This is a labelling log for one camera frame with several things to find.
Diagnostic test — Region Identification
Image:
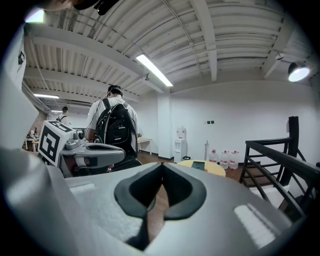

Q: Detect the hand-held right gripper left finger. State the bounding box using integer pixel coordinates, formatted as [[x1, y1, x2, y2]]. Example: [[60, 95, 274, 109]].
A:
[[0, 147, 165, 256]]

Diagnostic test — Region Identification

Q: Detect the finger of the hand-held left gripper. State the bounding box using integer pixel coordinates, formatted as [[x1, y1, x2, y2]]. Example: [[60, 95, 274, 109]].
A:
[[74, 143, 126, 168]]

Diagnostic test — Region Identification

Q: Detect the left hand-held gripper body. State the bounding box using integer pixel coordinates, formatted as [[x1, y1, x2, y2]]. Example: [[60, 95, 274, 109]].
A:
[[37, 119, 88, 178]]

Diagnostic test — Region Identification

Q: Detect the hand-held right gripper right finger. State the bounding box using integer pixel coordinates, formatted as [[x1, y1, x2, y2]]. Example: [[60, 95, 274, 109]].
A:
[[147, 162, 308, 256]]

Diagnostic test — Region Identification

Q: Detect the black backpack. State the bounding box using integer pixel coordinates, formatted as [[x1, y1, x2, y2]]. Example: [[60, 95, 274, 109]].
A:
[[94, 98, 139, 161]]

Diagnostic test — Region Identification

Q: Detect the light wooden side table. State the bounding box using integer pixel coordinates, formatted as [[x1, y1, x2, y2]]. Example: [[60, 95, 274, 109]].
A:
[[137, 136, 153, 155]]

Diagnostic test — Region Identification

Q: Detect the long fluorescent ceiling light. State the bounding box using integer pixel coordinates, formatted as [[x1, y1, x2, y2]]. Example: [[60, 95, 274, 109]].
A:
[[135, 53, 174, 88], [33, 93, 60, 100]]

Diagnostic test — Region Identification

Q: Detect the round yellow table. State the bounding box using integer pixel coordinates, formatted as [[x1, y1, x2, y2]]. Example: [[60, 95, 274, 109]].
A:
[[176, 159, 227, 178]]

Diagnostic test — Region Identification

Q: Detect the person's white shirt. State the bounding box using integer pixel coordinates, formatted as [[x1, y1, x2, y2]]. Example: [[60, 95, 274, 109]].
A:
[[0, 23, 42, 152]]

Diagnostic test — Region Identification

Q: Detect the dark flat device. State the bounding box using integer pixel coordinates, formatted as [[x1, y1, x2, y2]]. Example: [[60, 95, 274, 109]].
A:
[[190, 161, 209, 172]]

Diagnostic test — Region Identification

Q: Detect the clear water jug red label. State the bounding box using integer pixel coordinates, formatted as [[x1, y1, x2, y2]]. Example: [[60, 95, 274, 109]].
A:
[[219, 150, 231, 170], [208, 149, 220, 165], [228, 150, 241, 171]]

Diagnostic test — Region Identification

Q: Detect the white water dispenser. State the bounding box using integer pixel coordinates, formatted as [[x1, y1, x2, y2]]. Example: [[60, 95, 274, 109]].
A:
[[173, 124, 188, 164]]

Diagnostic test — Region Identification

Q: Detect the black stair railing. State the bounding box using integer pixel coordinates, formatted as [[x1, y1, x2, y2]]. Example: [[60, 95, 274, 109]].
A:
[[238, 115, 320, 222]]

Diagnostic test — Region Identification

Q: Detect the black pendant lamp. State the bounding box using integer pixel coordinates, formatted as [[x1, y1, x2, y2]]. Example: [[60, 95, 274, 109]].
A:
[[287, 61, 311, 83]]

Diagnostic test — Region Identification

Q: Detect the black head-worn camera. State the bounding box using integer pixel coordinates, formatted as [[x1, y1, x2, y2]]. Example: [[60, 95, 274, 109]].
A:
[[72, 0, 119, 16]]

